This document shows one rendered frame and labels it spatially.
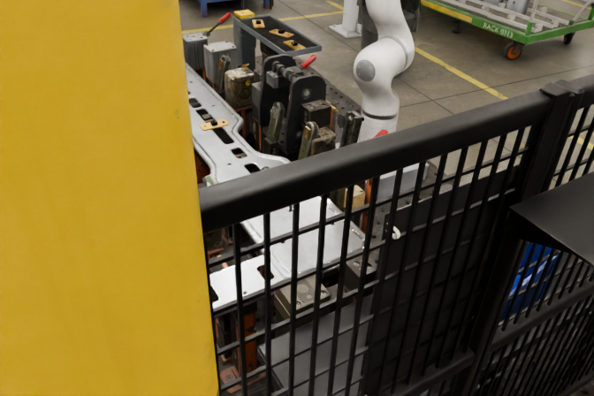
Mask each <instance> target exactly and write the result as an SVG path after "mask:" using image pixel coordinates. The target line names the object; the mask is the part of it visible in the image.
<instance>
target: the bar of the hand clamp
mask: <svg viewBox="0 0 594 396"><path fill-rule="evenodd" d="M362 121H364V117H362V116H361V115H360V114H358V113H357V112H355V111H354V110H353V111H347V112H346V115H339V117H338V119H337V122H338V125H339V127H341V128H342V127H343V131H342V134H341V139H340V143H339V148H341V147H345V146H347V145H351V144H354V143H357V141H358V137H359V133H360V130H361V125H362Z"/></svg>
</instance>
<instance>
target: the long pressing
mask: <svg viewBox="0 0 594 396"><path fill-rule="evenodd" d="M185 67H186V76H187V91H188V92H189V93H190V95H188V100H189V99H195V100H196V101H197V102H198V103H199V104H200V105H201V106H202V107H198V108H193V107H192V106H191V105H190V104H189V109H190V118H191V126H192V135H193V144H194V149H195V150H196V151H197V152H198V154H199V155H200V156H201V158H202V159H203V161H204V162H205V163H206V164H207V165H208V167H209V168H210V174H212V176H213V177H214V178H215V179H216V180H217V182H218V183H221V182H224V181H227V180H230V179H236V178H238V177H242V176H245V175H248V174H251V173H250V172H249V171H248V170H247V169H246V168H245V166H246V165H249V164H255V165H256V167H257V168H258V169H259V170H261V169H262V168H263V167H264V166H269V167H270V168H272V167H275V166H279V165H281V164H287V163H290V162H291V161H290V160H288V159H287V158H285V157H282V156H273V155H267V154H262V153H259V152H256V151H255V150H254V149H253V148H252V147H251V146H250V145H249V144H248V143H247V142H246V141H245V140H244V139H243V138H242V137H241V136H240V135H239V131H240V130H241V128H242V127H243V126H244V120H243V118H242V117H241V116H240V115H239V114H238V113H237V112H236V111H235V110H234V109H233V108H232V107H231V106H230V105H229V104H228V103H227V102H226V101H225V100H224V99H223V98H222V97H221V96H220V95H219V94H218V93H217V92H216V91H215V90H214V89H213V88H212V87H211V86H210V85H209V84H208V83H207V82H206V81H205V80H204V79H203V78H202V77H201V76H200V75H199V74H198V73H197V72H196V71H195V70H194V69H193V68H192V67H191V66H190V65H189V64H188V63H187V62H186V61H185ZM190 82H192V83H190ZM213 105H214V106H213ZM197 110H206V111H207V112H208V113H209V114H210V115H211V117H212V118H213V119H214V120H220V119H225V120H226V121H227V122H228V123H229V125H228V126H221V127H218V128H222V129H223V130H224V131H225V132H226V133H227V134H228V135H229V137H230V138H231V139H232V140H233V141H234V143H231V144H224V143H223V142H222V141H221V140H220V138H219V137H218V136H217V135H216V134H215V133H214V131H213V129H210V130H207V131H203V130H202V129H201V128H200V125H201V124H205V123H206V122H205V121H204V120H203V119H202V118H201V116H200V115H199V114H198V113H197V112H196V111H197ZM233 149H241V150H242V151H243V152H244V153H245V154H246V155H247V157H243V158H237V157H236V156H235V155H234V154H233V153H232V150H233ZM228 164H231V165H228ZM320 202H321V196H318V197H316V198H313V199H310V200H307V201H305V202H300V222H299V228H302V227H303V226H306V225H311V224H314V223H315V222H318V221H319V217H320ZM288 210H289V207H286V208H283V209H279V210H276V211H273V212H271V213H270V238H274V237H277V236H279V235H281V234H284V233H287V232H290V231H292V230H293V212H292V211H288ZM340 213H343V212H342V211H341V210H340V209H339V208H338V207H337V206H336V205H335V204H334V203H333V202H332V201H331V200H330V199H329V198H328V199H327V211H326V218H328V217H333V216H336V215H338V214H340ZM240 224H241V226H242V227H243V228H244V230H245V231H246V233H247V234H248V236H249V237H250V238H251V240H252V241H253V242H254V243H255V244H256V243H259V242H262V241H263V215H262V216H259V217H255V218H252V219H249V220H247V221H244V222H241V223H240ZM343 228H344V219H343V220H340V221H338V222H335V223H334V225H326V226H325V236H324V260H323V264H325V263H328V262H330V261H333V260H335V259H338V258H340V256H341V246H342V237H343ZM318 231H319V228H318V229H315V230H314V231H311V232H307V233H304V234H302V235H299V248H298V273H300V272H303V271H305V270H311V269H313V268H315V267H316V260H317V245H318ZM364 241H365V233H364V232H363V231H362V230H361V229H360V228H359V227H358V226H357V225H355V224H354V223H353V222H352V221H351V222H350V230H349V239H348V247H347V254H351V253H353V252H355V251H357V250H360V249H362V248H363V247H364ZM270 261H271V262H272V263H273V265H274V266H275V267H276V269H277V270H278V272H279V273H280V274H281V276H282V277H283V278H284V279H285V278H289V277H291V270H292V239H289V240H285V243H280V242H279V243H278V244H275V245H272V246H270Z"/></svg>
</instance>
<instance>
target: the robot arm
mask: <svg viewBox="0 0 594 396"><path fill-rule="evenodd" d="M365 2H366V7H367V11H368V14H369V16H370V17H371V19H372V20H373V21H374V23H375V25H376V27H377V32H378V41H377V42H374V43H372V44H370V45H369V46H368V47H366V48H364V49H363V50H362V51H361V52H360V53H359V54H358V56H357V57H356V59H355V61H354V69H353V73H354V79H355V81H356V83H357V85H358V87H359V88H360V90H361V91H362V112H361V116H362V117H364V121H362V125H361V130H360V133H359V140H358V142H360V141H366V140H368V139H372V138H373V137H374V136H375V135H377V134H378V133H379V132H380V131H381V130H382V129H384V130H387V131H388V133H393V132H396V126H397V120H398V114H399V107H400V98H399V96H398V94H397V93H396V92H395V91H394V90H393V89H391V84H392V79H393V77H395V76H396V75H398V74H399V73H401V72H403V71H405V70H406V69H407V68H408V67H409V66H410V65H411V63H412V61H413V59H414V55H415V46H414V42H413V38H412V35H411V33H410V30H409V28H408V25H407V22H406V20H405V17H404V15H403V12H402V10H401V5H400V0H365ZM273 5H274V4H273V0H269V8H270V10H272V6H273ZM241 7H243V9H244V11H245V10H246V0H241Z"/></svg>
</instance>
